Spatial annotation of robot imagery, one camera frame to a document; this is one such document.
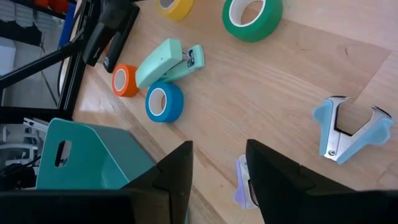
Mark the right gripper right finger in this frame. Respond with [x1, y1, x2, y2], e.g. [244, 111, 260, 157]
[245, 139, 355, 224]

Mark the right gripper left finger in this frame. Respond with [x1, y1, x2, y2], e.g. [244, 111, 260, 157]
[123, 140, 194, 224]

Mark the black stapler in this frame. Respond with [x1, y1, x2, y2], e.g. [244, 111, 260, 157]
[82, 2, 141, 74]

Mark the purple staple remover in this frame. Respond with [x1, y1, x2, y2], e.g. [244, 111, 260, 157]
[233, 154, 259, 210]

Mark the mint green stapler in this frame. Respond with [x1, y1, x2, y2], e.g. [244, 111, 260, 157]
[135, 38, 206, 90]

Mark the yellow tape roll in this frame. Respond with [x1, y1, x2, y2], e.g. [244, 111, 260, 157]
[155, 0, 195, 21]

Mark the orange tape roll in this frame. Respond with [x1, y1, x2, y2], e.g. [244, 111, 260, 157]
[111, 63, 140, 98]

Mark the light blue staple remover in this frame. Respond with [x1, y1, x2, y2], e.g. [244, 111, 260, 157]
[312, 95, 394, 166]

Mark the blue tape roll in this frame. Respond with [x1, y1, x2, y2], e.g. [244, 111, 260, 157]
[145, 82, 185, 123]

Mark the teal plastic bin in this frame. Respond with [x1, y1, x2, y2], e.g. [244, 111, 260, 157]
[35, 118, 162, 191]

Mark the green tape roll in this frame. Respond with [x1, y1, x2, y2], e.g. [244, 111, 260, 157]
[221, 0, 284, 44]

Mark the black metal table frame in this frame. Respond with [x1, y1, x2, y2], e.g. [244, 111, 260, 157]
[0, 0, 94, 124]

